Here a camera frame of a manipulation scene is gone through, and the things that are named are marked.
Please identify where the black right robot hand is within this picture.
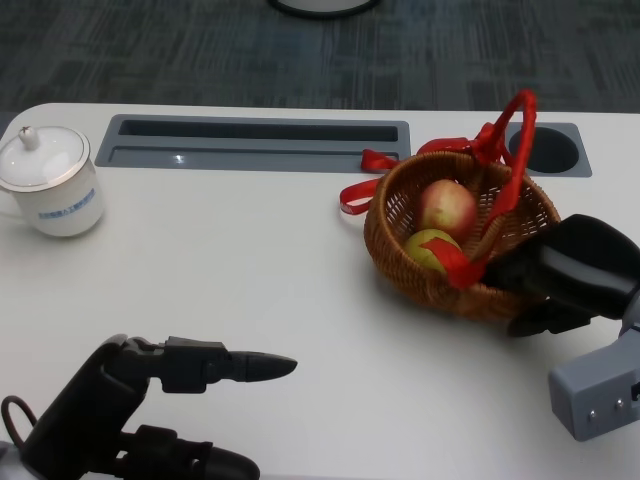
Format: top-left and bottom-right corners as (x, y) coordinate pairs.
(482, 213), (640, 339)

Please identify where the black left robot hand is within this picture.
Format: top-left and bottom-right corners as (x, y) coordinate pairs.
(22, 334), (299, 480)

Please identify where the red apple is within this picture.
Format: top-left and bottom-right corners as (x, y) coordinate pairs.
(417, 179), (478, 245)

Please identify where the brown wicker basket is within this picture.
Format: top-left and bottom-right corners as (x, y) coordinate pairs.
(363, 149), (562, 321)

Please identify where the green apple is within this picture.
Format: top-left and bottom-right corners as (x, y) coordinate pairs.
(403, 228), (464, 274)

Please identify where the grey round table grommet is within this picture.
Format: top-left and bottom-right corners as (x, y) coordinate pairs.
(504, 122), (593, 178)

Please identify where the white ceramic mug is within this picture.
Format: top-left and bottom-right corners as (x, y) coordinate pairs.
(0, 167), (105, 238)

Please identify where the white mug lid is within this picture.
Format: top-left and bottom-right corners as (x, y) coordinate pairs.
(0, 124), (91, 192)

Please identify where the white round black-rimmed base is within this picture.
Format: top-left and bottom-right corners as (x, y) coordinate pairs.
(267, 0), (381, 21)

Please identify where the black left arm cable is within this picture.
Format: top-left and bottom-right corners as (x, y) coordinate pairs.
(0, 395), (39, 446)

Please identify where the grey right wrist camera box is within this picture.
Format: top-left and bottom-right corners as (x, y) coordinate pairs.
(548, 334), (640, 442)

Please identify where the grey table cable tray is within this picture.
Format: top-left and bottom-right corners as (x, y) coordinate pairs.
(94, 113), (412, 171)

